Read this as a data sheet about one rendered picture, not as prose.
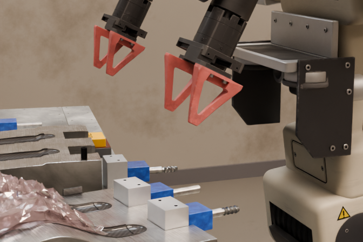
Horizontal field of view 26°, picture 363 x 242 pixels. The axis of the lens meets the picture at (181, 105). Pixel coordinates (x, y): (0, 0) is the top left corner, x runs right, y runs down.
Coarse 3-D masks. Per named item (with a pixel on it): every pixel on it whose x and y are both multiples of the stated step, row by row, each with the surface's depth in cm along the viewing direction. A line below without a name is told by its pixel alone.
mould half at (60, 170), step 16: (48, 128) 144; (64, 128) 144; (80, 128) 144; (16, 144) 134; (32, 144) 133; (48, 144) 132; (64, 144) 132; (80, 144) 132; (16, 160) 124; (32, 160) 123; (48, 160) 122; (64, 160) 122; (80, 160) 122; (96, 160) 123; (16, 176) 120; (32, 176) 121; (48, 176) 121; (64, 176) 122; (80, 176) 122; (96, 176) 123
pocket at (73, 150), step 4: (68, 148) 131; (72, 148) 131; (76, 148) 131; (88, 148) 132; (92, 148) 132; (72, 152) 131; (76, 152) 131; (80, 152) 132; (88, 152) 132; (92, 152) 132
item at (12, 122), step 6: (0, 120) 173; (6, 120) 173; (12, 120) 173; (0, 126) 171; (6, 126) 172; (12, 126) 172; (18, 126) 174; (24, 126) 174; (30, 126) 174; (36, 126) 175
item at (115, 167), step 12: (108, 156) 139; (120, 156) 139; (108, 168) 135; (120, 168) 135; (132, 168) 136; (144, 168) 137; (156, 168) 139; (168, 168) 140; (108, 180) 135; (144, 180) 137
